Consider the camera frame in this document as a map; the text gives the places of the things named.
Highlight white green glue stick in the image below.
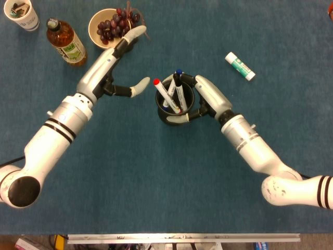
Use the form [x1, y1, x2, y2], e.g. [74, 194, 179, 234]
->
[224, 51, 257, 82]

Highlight black cap whiteboard marker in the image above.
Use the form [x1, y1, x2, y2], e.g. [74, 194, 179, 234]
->
[172, 73, 188, 113]

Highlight pink box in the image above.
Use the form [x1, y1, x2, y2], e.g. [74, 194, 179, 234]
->
[14, 236, 44, 250]

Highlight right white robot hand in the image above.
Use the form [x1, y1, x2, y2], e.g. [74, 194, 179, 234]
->
[166, 73, 234, 124]

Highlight blue felt table cover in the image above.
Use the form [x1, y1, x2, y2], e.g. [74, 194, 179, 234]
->
[0, 0, 333, 235]

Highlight cream bowl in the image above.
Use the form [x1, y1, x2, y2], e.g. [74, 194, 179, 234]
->
[88, 8, 132, 50]

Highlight dark red grape bunch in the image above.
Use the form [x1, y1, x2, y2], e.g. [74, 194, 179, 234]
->
[96, 1, 151, 45]

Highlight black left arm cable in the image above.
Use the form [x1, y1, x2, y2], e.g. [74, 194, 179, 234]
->
[0, 155, 25, 167]

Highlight yellow object under table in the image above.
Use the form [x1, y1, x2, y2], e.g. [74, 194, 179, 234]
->
[54, 234, 69, 250]

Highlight dark clips in cup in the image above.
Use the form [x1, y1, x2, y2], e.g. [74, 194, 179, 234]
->
[9, 2, 27, 18]

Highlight amber tea bottle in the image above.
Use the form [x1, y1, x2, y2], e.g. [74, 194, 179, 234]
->
[46, 17, 88, 67]

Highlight aluminium table edge rail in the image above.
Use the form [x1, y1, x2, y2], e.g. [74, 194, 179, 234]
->
[67, 233, 301, 245]

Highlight blue cap whiteboard marker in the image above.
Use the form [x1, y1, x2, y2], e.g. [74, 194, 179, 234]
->
[162, 68, 183, 109]

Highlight red cap whiteboard marker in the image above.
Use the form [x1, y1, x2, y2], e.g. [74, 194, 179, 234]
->
[152, 78, 183, 115]

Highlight black mesh pen holder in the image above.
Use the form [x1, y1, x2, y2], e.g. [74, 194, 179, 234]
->
[155, 75, 195, 127]

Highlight white paper cup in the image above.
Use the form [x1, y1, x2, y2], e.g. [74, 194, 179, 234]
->
[3, 0, 41, 32]

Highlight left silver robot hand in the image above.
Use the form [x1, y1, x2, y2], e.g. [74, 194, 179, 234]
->
[76, 25, 151, 104]

